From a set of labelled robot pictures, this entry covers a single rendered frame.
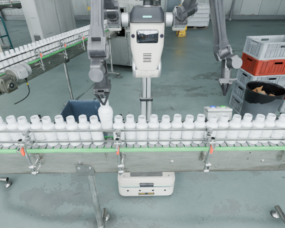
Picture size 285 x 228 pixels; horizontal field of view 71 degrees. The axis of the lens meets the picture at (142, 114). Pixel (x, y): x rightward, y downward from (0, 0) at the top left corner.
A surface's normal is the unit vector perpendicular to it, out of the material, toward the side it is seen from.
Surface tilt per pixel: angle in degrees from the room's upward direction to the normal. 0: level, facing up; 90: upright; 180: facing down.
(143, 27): 90
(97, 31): 55
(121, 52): 90
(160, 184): 90
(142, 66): 90
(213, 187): 0
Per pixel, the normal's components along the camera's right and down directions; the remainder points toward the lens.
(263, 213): 0.00, -0.84
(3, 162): 0.02, 0.54
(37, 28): -0.31, 0.52
